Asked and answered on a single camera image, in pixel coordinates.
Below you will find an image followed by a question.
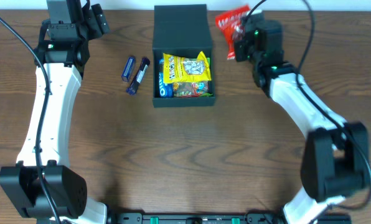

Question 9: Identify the red Hacks candy bag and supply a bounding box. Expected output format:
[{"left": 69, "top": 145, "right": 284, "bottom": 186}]
[{"left": 215, "top": 4, "right": 250, "bottom": 60}]

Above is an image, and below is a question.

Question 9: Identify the yellow Hacks candy bag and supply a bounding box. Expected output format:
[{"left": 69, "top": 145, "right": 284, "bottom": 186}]
[{"left": 163, "top": 51, "right": 212, "bottom": 84}]

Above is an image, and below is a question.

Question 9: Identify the blue Oreo cookie pack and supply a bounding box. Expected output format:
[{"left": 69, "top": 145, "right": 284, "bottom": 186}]
[{"left": 159, "top": 58, "right": 174, "bottom": 98}]

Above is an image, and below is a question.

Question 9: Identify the green Haribo gummy bag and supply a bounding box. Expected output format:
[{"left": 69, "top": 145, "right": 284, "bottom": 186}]
[{"left": 172, "top": 57, "right": 214, "bottom": 98}]

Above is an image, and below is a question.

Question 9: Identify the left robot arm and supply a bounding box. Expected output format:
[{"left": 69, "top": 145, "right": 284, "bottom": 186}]
[{"left": 0, "top": 0, "right": 114, "bottom": 223}]

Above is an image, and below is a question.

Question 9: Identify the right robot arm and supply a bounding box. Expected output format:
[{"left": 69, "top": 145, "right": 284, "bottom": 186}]
[{"left": 234, "top": 18, "right": 371, "bottom": 223}]

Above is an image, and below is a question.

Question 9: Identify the dark blue snack bar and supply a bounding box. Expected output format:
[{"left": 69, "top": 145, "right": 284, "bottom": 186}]
[{"left": 126, "top": 57, "right": 150, "bottom": 95}]

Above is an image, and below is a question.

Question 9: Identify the dark green open box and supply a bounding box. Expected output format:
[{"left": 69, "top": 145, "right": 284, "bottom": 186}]
[{"left": 151, "top": 4, "right": 216, "bottom": 108}]

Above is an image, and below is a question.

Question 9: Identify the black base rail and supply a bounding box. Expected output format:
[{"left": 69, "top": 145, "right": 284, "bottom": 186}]
[{"left": 35, "top": 212, "right": 351, "bottom": 224}]

